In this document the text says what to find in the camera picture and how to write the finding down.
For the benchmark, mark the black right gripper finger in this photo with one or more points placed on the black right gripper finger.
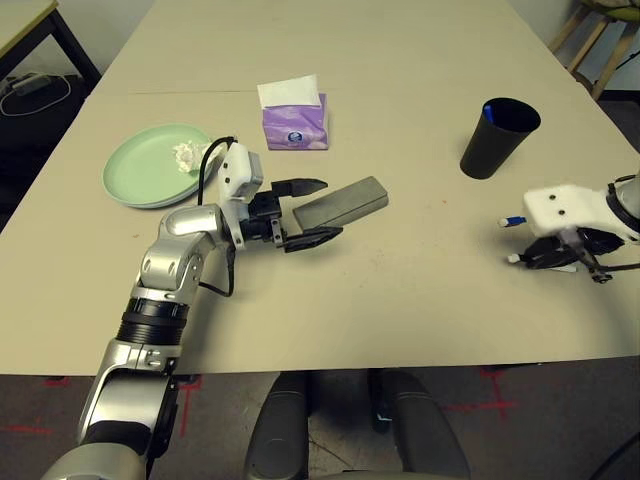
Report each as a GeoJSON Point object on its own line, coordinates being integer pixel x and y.
{"type": "Point", "coordinates": [550, 262]}
{"type": "Point", "coordinates": [552, 246]}

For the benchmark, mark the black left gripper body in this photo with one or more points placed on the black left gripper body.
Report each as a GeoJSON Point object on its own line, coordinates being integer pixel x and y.
{"type": "Point", "coordinates": [262, 220]}

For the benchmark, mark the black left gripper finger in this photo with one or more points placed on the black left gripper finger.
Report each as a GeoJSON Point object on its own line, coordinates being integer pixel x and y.
{"type": "Point", "coordinates": [300, 187]}
{"type": "Point", "coordinates": [312, 239]}

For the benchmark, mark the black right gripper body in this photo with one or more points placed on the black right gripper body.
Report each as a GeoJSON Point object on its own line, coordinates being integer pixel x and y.
{"type": "Point", "coordinates": [597, 245]}

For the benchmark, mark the white pen black tip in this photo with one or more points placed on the white pen black tip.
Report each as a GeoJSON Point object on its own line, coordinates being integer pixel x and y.
{"type": "Point", "coordinates": [512, 258]}

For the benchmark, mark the grey glasses case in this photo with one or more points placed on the grey glasses case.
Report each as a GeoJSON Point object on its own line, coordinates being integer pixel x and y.
{"type": "Point", "coordinates": [345, 205]}

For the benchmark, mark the light green plate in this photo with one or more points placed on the light green plate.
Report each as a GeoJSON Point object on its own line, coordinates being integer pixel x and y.
{"type": "Point", "coordinates": [145, 165]}

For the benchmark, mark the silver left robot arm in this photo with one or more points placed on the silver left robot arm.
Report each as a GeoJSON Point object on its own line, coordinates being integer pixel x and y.
{"type": "Point", "coordinates": [185, 225]}

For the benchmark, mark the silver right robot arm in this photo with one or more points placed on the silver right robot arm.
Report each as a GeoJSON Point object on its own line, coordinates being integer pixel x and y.
{"type": "Point", "coordinates": [627, 205]}

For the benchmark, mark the white and blue pen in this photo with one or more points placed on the white and blue pen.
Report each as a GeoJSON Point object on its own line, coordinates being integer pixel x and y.
{"type": "Point", "coordinates": [517, 220]}

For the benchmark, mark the purple tissue box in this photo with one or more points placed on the purple tissue box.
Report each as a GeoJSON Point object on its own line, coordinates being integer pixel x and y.
{"type": "Point", "coordinates": [295, 125]}

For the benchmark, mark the white tissue sheet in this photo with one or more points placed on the white tissue sheet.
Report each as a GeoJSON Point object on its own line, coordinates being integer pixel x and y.
{"type": "Point", "coordinates": [287, 90]}

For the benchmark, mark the black plastic cup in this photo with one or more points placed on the black plastic cup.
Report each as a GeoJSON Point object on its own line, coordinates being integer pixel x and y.
{"type": "Point", "coordinates": [490, 150]}

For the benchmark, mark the grey robot left leg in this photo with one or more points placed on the grey robot left leg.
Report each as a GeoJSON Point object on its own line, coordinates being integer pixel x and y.
{"type": "Point", "coordinates": [277, 430]}

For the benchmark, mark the grey robot leg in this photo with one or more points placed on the grey robot leg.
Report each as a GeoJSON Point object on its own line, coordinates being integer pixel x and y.
{"type": "Point", "coordinates": [277, 430]}
{"type": "Point", "coordinates": [420, 430]}

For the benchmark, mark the grey robot right leg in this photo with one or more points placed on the grey robot right leg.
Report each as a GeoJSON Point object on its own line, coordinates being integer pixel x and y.
{"type": "Point", "coordinates": [420, 430]}

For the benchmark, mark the wooden stool green seat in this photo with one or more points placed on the wooden stool green seat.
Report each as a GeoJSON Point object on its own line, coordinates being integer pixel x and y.
{"type": "Point", "coordinates": [625, 12]}

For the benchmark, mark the black fabric bag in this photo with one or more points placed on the black fabric bag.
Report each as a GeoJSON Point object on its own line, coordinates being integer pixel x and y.
{"type": "Point", "coordinates": [30, 150]}

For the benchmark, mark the white power adapter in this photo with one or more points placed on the white power adapter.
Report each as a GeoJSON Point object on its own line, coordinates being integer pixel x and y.
{"type": "Point", "coordinates": [32, 84]}

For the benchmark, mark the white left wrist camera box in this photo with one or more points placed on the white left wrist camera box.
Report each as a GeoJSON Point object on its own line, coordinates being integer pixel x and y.
{"type": "Point", "coordinates": [237, 167]}

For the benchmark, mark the beige side table black frame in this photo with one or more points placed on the beige side table black frame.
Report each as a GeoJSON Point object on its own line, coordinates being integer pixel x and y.
{"type": "Point", "coordinates": [20, 20]}

